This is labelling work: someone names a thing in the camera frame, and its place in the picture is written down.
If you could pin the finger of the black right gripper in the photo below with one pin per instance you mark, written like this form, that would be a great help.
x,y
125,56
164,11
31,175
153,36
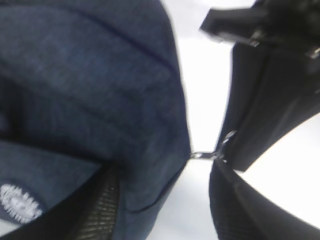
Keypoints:
x,y
273,90

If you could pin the dark navy lunch bag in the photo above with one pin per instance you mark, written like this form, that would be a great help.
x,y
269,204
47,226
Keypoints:
x,y
85,84

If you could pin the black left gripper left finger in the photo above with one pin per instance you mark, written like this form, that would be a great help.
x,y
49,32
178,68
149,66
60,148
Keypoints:
x,y
90,213

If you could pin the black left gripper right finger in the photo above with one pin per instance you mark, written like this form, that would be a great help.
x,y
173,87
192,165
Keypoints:
x,y
239,212

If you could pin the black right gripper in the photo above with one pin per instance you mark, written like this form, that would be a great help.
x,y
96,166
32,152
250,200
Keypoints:
x,y
293,23

